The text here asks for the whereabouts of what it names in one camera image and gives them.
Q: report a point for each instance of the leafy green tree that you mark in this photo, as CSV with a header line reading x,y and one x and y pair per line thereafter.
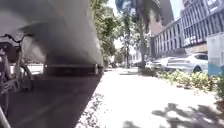
x,y
104,30

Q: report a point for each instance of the large grey vehicle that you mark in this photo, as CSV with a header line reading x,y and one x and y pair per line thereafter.
x,y
66,33

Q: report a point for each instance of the tall palm tree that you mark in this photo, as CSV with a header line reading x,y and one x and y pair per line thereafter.
x,y
142,41

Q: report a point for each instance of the white car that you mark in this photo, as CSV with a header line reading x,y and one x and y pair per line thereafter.
x,y
190,63
156,62

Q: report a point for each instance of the grey glass-fronted building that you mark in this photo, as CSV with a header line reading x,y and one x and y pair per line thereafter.
x,y
196,23

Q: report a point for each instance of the low green hedge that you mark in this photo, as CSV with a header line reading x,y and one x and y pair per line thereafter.
x,y
190,80

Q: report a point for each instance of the bicycle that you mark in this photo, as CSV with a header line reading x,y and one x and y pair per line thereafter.
x,y
20,71

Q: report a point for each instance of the brown building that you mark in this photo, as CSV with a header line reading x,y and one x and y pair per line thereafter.
x,y
160,18

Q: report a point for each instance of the blue and white board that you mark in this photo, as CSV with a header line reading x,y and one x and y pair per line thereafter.
x,y
215,53

